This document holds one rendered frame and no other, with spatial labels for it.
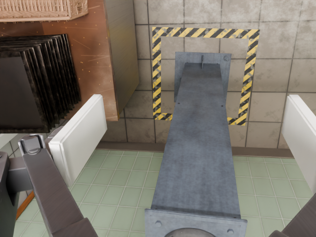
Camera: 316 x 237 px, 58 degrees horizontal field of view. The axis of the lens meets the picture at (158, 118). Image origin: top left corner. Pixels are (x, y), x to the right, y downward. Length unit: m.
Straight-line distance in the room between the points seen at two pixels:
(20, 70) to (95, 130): 0.80
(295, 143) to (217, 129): 0.80
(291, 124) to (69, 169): 0.14
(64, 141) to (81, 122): 0.02
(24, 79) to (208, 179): 0.64
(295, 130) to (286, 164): 1.70
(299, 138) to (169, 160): 0.65
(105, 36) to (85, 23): 0.09
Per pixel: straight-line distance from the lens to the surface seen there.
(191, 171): 0.78
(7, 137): 1.51
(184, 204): 0.69
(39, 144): 0.16
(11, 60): 0.99
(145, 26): 1.71
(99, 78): 1.21
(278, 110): 1.88
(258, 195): 1.63
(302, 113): 0.18
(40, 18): 1.04
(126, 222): 1.46
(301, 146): 0.18
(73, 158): 0.17
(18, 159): 0.17
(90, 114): 0.19
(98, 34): 1.16
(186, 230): 0.67
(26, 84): 1.00
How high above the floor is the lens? 1.65
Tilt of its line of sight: 61 degrees down
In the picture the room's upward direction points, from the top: 162 degrees counter-clockwise
